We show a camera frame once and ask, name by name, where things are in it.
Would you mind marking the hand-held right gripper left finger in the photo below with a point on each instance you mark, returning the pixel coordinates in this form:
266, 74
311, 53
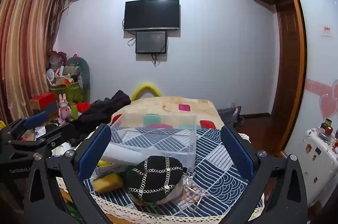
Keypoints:
94, 154

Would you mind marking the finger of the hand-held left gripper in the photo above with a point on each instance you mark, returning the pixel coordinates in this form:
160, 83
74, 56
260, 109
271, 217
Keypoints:
59, 131
35, 119

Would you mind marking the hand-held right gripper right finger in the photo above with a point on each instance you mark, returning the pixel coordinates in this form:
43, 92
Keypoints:
237, 154

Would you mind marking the clear plastic box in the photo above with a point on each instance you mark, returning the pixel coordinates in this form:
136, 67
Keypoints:
158, 134

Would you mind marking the red box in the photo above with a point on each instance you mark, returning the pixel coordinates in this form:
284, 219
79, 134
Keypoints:
43, 100

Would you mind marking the pink bunny toy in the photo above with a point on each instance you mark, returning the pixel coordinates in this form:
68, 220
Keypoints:
64, 110

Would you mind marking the white rolled cloth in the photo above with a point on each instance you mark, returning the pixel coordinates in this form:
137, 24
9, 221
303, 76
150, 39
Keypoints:
118, 156

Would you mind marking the blue patterned tablecloth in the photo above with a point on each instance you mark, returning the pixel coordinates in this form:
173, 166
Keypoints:
217, 173

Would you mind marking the yellow sponge block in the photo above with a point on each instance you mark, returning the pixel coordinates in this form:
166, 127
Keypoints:
108, 183

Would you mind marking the red cloth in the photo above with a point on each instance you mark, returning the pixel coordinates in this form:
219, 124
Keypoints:
84, 107

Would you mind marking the green box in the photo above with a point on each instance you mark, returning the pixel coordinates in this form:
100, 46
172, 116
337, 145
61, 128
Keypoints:
70, 93

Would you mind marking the grey bag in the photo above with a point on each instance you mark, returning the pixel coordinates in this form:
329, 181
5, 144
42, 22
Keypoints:
229, 114

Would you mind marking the black clothes pile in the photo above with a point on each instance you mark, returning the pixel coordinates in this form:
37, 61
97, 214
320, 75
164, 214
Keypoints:
105, 107

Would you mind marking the pile of toys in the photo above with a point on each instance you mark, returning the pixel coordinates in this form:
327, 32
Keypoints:
59, 70

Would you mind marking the grey-green plush toy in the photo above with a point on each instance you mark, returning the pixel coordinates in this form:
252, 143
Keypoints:
83, 73

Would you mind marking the brown striped curtain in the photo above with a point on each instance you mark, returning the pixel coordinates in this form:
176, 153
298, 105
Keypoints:
26, 41

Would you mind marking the beige blanket with coloured squares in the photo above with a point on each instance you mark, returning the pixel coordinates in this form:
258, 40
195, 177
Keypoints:
169, 105

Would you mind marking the yellow curved pillow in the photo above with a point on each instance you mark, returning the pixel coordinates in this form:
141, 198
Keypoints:
146, 84

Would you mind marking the brown wooden door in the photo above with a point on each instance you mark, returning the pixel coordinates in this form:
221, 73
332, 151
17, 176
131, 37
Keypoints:
287, 76

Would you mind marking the red cup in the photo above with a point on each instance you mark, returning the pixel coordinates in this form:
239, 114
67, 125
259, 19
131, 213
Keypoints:
328, 129

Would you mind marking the white wardrobe door with hearts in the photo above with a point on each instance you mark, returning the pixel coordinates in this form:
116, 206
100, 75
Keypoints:
317, 60

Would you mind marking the paper sticker with red print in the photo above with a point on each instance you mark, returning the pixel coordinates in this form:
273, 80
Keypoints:
326, 30

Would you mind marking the small black wall monitor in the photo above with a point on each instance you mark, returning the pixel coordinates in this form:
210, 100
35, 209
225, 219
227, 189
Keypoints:
151, 41

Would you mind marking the black wall television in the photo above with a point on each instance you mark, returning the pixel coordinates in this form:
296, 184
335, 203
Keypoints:
151, 14

